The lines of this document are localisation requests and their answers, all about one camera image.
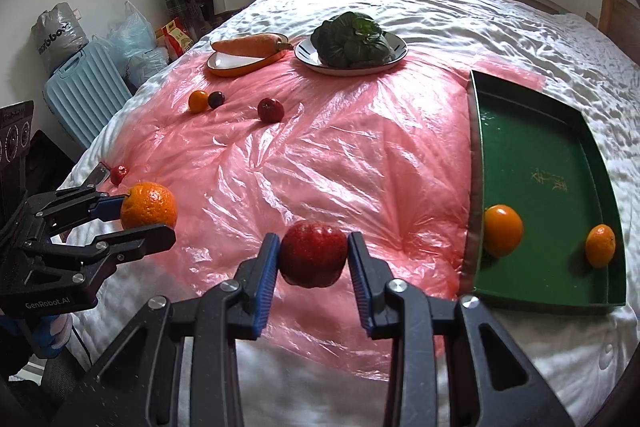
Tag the large textured orange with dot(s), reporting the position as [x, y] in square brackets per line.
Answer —
[148, 203]

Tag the wooden headboard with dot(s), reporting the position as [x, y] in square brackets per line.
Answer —
[618, 19]

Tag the light blue suitcase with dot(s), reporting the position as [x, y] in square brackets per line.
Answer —
[86, 92]

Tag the small red apple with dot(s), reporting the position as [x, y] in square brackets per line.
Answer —
[270, 111]

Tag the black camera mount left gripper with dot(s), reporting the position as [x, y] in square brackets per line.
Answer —
[16, 129]

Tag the dark purple plum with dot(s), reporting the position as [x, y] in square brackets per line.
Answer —
[216, 99]

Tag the orange rimmed oval plate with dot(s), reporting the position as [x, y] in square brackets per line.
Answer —
[224, 65]

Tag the large red apple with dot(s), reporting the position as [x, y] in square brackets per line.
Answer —
[312, 255]

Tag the large orange carrot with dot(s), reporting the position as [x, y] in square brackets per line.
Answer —
[258, 46]

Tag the pink plastic sheet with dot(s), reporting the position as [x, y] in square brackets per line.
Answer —
[387, 155]

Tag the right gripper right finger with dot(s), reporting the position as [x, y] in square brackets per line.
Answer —
[491, 382]

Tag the small orange tangerine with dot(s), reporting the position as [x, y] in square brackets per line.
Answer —
[198, 102]

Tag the tiny red cherry tomato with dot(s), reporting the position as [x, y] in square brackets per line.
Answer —
[117, 174]

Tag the red yellow snack package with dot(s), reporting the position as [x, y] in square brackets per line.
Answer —
[174, 37]

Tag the translucent blue plastic bag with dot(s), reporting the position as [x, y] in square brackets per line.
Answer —
[132, 45]

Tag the green rectangular tray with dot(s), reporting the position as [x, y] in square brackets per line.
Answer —
[538, 156]

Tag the smooth orange in tray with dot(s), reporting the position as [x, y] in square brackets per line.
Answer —
[503, 230]

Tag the grey printed bag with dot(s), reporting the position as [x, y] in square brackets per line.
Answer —
[58, 36]

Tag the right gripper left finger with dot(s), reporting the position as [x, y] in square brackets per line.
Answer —
[136, 380]

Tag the small mandarin orange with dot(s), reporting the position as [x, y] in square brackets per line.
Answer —
[600, 246]

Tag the dark green leafy vegetable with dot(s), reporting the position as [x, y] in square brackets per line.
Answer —
[351, 40]

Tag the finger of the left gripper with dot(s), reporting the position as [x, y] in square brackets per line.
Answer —
[75, 206]
[125, 246]

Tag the blue gloved left hand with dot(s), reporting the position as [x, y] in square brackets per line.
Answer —
[46, 336]

